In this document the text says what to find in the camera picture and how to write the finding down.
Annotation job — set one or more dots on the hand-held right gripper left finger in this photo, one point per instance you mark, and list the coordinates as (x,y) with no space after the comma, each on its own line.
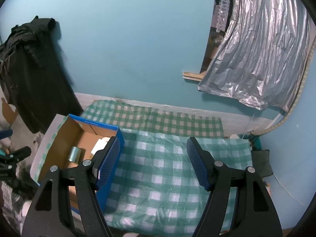
(108,163)

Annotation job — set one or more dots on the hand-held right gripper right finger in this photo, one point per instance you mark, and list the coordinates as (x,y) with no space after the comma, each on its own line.
(198,165)

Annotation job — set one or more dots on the white power adapter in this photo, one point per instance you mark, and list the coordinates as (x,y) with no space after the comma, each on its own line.
(98,146)

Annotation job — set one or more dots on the grey round tin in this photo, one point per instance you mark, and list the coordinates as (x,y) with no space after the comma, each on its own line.
(74,154)

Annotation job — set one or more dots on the blue cardboard box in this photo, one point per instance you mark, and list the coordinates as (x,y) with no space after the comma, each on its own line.
(61,140)

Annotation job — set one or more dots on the light green checked tablecloth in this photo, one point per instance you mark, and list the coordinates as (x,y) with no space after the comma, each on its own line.
(160,172)

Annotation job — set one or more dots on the dark green checked cloth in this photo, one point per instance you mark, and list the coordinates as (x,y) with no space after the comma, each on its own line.
(160,118)

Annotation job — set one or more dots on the black cushion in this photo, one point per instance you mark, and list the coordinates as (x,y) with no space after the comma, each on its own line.
(261,163)

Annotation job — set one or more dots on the wooden plank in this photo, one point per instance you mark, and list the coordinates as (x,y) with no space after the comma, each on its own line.
(191,76)

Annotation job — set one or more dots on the black metal stand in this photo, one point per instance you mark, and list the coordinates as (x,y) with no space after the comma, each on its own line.
(17,154)

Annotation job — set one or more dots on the striped grey cloth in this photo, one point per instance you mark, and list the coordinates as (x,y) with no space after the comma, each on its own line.
(11,200)

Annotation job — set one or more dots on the black hanging jacket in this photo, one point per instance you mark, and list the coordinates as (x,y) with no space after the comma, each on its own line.
(32,79)

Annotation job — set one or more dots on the silver foil curtain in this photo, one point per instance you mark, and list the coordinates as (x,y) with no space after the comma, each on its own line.
(266,49)

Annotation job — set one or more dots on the white lattice panel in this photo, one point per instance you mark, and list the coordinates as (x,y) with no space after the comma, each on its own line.
(221,12)

